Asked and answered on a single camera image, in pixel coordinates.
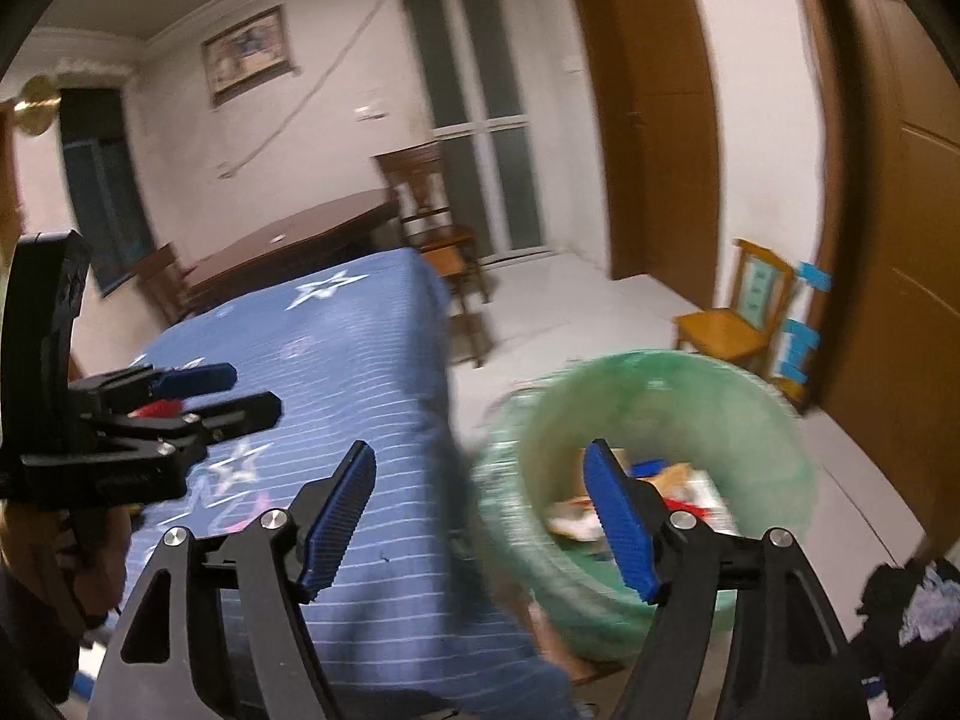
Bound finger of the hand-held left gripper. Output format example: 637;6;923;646
112;362;239;400
131;391;284;443

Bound dark window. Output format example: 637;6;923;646
58;86;158;293

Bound dark wooden chair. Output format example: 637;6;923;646
131;242;190;327

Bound frosted glass door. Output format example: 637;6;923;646
401;0;548;267

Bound framed wall picture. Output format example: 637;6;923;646
201;5;290;107

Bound small yellow wooden chair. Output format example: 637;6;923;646
673;238;807;400

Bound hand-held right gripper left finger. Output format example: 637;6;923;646
88;439;377;720

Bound gold ceiling lamp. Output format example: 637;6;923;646
13;76;65;137

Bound brown wooden wardrobe door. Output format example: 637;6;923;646
817;0;960;563

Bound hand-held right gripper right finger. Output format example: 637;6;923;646
583;437;871;720

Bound blue paper strips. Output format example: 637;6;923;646
776;261;833;383

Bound blue checked star blanket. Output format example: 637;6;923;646
124;247;578;720

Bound low wooden chair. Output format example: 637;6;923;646
431;247;500;370

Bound tall-backed wooden chair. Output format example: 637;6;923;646
373;141;492;305

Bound person's left hand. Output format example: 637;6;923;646
81;508;133;617

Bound dark wooden table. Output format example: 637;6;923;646
184;190;402;316

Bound pile of mixed scraps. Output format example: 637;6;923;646
544;450;740;556

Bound green plastic bin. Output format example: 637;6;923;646
472;349;820;665

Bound dark cloth pile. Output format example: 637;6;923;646
855;555;960;720

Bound white wall cable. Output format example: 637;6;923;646
216;0;398;178

